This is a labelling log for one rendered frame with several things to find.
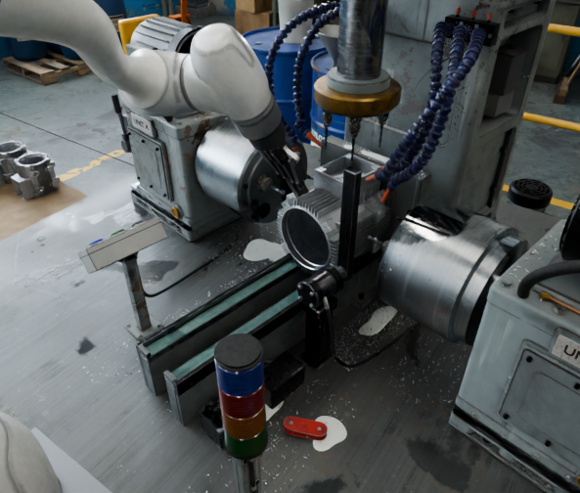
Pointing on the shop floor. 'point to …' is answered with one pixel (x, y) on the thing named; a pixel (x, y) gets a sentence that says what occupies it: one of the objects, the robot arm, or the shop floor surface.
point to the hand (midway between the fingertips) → (297, 186)
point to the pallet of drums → (37, 51)
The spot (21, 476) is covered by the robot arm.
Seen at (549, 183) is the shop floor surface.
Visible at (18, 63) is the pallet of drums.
